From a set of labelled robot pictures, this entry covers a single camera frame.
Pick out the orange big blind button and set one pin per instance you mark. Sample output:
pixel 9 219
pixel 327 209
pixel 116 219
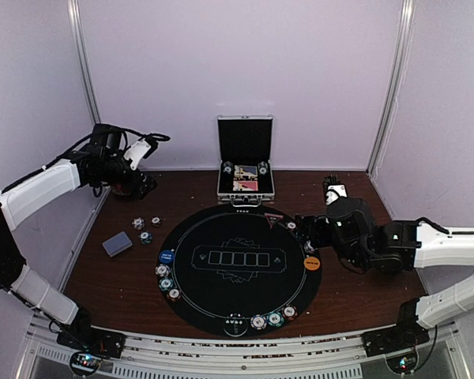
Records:
pixel 312 263

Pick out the red card box in case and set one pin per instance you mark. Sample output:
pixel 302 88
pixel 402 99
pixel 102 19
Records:
pixel 245 186

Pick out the blue white 10 chip stack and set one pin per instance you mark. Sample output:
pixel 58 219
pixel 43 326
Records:
pixel 138 223

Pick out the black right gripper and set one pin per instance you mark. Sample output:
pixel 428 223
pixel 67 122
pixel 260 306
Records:
pixel 316 223

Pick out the grey blue card deck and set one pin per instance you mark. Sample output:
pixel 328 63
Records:
pixel 117 244

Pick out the chip stack in case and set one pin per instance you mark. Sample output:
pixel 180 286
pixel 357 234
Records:
pixel 263 168
pixel 227 167

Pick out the blue white chips front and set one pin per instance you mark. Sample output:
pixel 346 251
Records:
pixel 258 322

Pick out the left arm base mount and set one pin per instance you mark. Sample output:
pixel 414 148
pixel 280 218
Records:
pixel 80 335

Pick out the blue white chips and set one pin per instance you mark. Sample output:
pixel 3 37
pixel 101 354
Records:
pixel 309 249
pixel 258 322
pixel 162 271

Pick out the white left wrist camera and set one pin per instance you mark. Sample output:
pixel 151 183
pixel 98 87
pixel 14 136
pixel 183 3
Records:
pixel 138 151

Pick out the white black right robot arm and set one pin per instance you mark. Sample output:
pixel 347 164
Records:
pixel 420 244

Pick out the green blue chip stack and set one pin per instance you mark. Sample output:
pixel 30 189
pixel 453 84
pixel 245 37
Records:
pixel 145 237

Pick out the blue small blind button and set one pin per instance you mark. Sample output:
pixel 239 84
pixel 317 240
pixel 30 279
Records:
pixel 166 256

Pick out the red floral plate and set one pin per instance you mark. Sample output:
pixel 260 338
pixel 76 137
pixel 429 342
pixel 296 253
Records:
pixel 120 191

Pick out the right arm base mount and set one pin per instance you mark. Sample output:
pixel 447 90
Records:
pixel 406 333

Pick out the orange chips front seat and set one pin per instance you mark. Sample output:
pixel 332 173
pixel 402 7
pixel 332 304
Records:
pixel 289 312

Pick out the round black poker mat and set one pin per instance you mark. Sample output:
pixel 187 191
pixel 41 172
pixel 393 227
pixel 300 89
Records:
pixel 228 260

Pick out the aluminium poker case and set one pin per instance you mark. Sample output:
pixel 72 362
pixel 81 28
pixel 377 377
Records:
pixel 245 140

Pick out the orange chips seat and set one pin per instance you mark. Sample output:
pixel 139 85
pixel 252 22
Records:
pixel 174 295
pixel 289 312
pixel 291 226

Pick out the orange black 100 chip stack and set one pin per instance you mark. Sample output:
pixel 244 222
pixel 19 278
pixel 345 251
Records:
pixel 156 221

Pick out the right chip stack in case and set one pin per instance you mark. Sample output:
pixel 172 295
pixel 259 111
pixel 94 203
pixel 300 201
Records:
pixel 263 168

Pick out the aluminium front rail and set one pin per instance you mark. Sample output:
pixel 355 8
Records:
pixel 340 355

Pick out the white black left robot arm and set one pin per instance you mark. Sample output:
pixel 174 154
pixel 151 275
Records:
pixel 108 156

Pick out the blue card box in case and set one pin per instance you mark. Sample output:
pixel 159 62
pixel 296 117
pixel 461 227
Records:
pixel 244 171

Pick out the green chips seat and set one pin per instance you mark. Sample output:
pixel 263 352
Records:
pixel 165 284
pixel 275 319

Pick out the red black triangle marker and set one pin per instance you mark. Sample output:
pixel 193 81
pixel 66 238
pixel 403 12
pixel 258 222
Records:
pixel 273 219

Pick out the green chips front seat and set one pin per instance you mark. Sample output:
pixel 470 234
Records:
pixel 275 319

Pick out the clear round dealer button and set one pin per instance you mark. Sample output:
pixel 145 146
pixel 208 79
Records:
pixel 235 325

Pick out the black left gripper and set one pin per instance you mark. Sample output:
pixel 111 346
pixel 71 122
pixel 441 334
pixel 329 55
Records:
pixel 144 188

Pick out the left chip stack in case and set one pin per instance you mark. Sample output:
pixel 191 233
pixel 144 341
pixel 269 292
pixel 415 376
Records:
pixel 227 167

